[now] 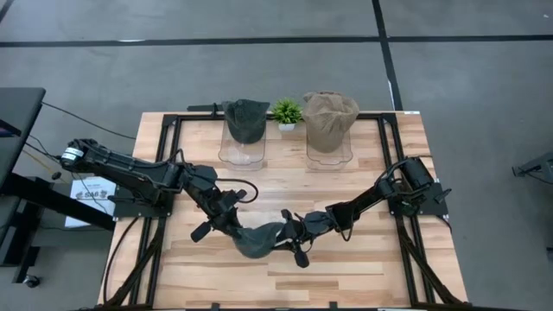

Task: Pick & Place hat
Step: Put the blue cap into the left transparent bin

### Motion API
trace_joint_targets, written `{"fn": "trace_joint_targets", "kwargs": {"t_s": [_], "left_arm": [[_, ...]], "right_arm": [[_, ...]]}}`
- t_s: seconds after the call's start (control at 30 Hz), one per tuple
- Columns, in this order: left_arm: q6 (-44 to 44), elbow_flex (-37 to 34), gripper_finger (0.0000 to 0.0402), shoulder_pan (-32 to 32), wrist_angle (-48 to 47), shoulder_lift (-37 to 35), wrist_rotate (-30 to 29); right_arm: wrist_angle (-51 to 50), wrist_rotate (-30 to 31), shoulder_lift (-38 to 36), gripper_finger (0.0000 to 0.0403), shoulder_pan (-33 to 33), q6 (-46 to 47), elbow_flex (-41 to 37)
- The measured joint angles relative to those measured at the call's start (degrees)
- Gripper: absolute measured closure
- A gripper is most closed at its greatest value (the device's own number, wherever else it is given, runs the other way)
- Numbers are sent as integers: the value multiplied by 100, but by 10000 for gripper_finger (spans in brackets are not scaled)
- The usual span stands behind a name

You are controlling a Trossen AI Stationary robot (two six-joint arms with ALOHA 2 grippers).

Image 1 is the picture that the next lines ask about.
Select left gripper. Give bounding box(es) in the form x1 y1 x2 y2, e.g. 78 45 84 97
190 188 248 243

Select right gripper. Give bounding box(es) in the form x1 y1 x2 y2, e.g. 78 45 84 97
272 208 310 269

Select dark green cap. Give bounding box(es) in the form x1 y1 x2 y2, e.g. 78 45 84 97
232 221 287 260
221 98 271 145

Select clear plastic bin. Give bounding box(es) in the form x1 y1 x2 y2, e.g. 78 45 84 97
218 102 268 172
305 110 354 172

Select small plant in white pot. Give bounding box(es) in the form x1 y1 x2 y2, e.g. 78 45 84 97
270 97 304 132

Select white printed box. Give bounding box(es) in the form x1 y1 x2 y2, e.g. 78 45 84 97
64 175 118 229

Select black desk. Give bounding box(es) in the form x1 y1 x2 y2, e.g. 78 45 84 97
0 87 117 284

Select grey stand leg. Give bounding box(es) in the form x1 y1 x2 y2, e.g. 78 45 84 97
512 150 553 187

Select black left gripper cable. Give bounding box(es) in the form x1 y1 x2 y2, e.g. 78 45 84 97
214 177 260 204

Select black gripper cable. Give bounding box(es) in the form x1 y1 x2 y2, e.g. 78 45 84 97
335 213 353 243
214 177 260 204

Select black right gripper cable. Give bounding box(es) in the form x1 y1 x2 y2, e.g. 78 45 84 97
335 213 353 243

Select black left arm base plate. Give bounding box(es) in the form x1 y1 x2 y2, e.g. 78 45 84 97
112 183 174 219

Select black aluminium rig frame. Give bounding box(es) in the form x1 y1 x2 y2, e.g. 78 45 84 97
101 110 470 311

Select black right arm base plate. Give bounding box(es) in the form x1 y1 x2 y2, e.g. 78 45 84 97
387 181 450 217

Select black floor cable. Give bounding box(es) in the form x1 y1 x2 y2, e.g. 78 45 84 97
41 101 137 141

